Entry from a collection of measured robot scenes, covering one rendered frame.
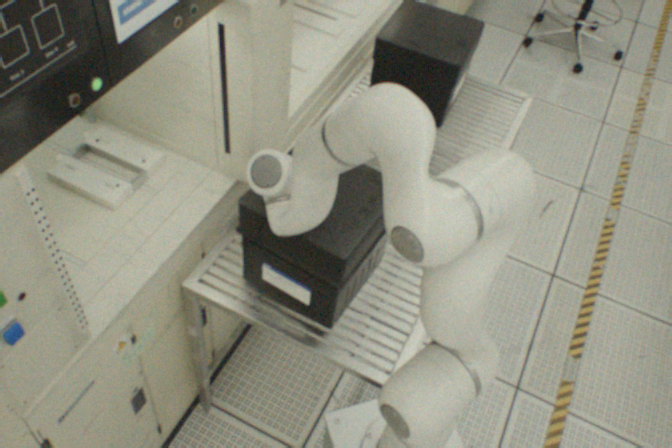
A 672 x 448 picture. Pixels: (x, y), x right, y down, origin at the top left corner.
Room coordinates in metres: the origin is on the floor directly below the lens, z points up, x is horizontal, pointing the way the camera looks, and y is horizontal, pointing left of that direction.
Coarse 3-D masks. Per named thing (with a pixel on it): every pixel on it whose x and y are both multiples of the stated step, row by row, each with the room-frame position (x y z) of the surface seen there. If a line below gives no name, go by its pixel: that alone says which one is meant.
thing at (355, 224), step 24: (360, 168) 1.07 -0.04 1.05; (336, 192) 0.98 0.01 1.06; (360, 192) 0.99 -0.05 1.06; (240, 216) 0.90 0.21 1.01; (264, 216) 0.88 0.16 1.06; (336, 216) 0.91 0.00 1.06; (360, 216) 0.92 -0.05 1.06; (264, 240) 0.87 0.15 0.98; (288, 240) 0.85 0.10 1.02; (312, 240) 0.83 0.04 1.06; (336, 240) 0.84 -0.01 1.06; (360, 240) 0.85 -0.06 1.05; (312, 264) 0.82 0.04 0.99; (336, 264) 0.80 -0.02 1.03; (360, 264) 0.86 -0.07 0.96; (336, 288) 0.79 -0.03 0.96
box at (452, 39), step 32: (416, 0) 1.97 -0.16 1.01; (384, 32) 1.74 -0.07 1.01; (416, 32) 1.77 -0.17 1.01; (448, 32) 1.80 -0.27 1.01; (480, 32) 1.83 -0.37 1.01; (384, 64) 1.70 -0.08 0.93; (416, 64) 1.66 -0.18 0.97; (448, 64) 1.63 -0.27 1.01; (416, 96) 1.66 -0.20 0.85; (448, 96) 1.63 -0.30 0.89
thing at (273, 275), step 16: (384, 240) 1.02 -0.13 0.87; (256, 256) 0.89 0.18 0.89; (272, 256) 0.87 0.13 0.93; (368, 256) 0.93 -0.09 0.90; (256, 272) 0.89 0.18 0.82; (272, 272) 0.87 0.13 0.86; (288, 272) 0.85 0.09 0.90; (304, 272) 0.83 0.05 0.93; (368, 272) 0.96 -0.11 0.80; (272, 288) 0.87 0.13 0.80; (288, 288) 0.85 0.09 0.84; (304, 288) 0.83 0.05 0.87; (320, 288) 0.81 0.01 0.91; (352, 288) 0.88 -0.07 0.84; (288, 304) 0.85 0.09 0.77; (304, 304) 0.83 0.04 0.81; (320, 304) 0.81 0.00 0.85; (336, 304) 0.80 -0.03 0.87; (320, 320) 0.81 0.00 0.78; (336, 320) 0.82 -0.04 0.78
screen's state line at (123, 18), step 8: (128, 0) 0.88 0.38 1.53; (136, 0) 0.90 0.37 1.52; (144, 0) 0.91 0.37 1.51; (152, 0) 0.93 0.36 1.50; (120, 8) 0.86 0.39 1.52; (128, 8) 0.88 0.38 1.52; (136, 8) 0.89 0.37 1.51; (144, 8) 0.91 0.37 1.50; (120, 16) 0.86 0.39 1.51; (128, 16) 0.87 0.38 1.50; (120, 24) 0.86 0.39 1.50
